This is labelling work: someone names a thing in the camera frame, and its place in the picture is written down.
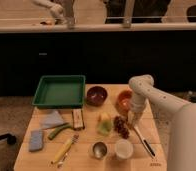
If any dark brown bowl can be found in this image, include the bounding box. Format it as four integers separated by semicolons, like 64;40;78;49
86;86;108;107

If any yellow green toy fruit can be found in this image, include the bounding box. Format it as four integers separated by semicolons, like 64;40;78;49
97;113;113;136

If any green cucumber piece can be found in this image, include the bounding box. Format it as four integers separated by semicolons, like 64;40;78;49
48;124;72;140

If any wooden block brush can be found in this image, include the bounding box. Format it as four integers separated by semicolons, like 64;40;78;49
72;109;85;130

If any white round container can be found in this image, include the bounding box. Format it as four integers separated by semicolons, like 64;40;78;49
114;139;133;160

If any orange bowl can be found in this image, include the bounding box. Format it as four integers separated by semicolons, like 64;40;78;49
116;90;132;115

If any light blue cloth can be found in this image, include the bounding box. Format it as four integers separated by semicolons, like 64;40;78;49
40;111;64;129

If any yellow handled fork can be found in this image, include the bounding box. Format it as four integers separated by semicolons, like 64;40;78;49
51;139;72;164

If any blue sponge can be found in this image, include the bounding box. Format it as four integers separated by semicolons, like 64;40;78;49
29;130;43;152

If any black chair base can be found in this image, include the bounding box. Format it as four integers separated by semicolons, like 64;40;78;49
0;133;17;145

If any green plastic tray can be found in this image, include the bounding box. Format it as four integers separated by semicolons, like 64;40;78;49
32;75;86;109

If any dark red grape bunch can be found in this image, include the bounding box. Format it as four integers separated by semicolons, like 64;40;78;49
114;116;129;139

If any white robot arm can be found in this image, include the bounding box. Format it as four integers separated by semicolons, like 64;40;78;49
129;75;196;171

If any small metal cup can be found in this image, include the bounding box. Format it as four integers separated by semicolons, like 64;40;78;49
92;142;107;159

